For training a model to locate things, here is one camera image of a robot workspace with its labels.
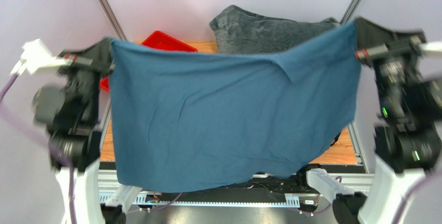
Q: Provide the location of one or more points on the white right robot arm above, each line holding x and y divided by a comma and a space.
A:
407, 146

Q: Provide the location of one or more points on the grey plush pillow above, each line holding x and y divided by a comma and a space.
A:
238, 31

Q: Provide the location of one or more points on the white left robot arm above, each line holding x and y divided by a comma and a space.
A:
75, 155

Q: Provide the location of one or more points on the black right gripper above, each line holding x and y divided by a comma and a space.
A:
380, 49

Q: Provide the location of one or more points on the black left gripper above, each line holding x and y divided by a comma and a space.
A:
98, 55

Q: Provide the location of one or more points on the left aluminium frame post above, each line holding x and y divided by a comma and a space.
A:
117, 28

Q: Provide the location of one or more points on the blue t shirt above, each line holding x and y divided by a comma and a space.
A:
190, 121

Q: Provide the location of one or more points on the red plastic tray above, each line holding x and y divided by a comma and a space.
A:
159, 44

